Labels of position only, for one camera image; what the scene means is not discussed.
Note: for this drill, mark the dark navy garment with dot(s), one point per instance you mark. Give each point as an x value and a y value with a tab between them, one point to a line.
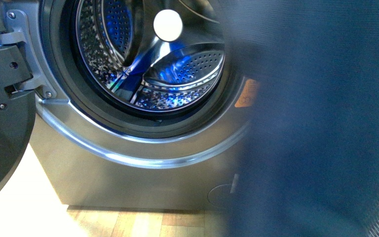
310	162

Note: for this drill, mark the orange warning sticker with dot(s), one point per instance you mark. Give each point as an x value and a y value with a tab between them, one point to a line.
248	94

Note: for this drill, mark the grey front-load washing machine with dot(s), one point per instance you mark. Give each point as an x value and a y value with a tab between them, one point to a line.
125	119

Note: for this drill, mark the white tag on filter cover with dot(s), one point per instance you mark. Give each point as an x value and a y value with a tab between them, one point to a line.
234	183

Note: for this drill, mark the grey washing machine door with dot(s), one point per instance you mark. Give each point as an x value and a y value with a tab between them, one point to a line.
0	124

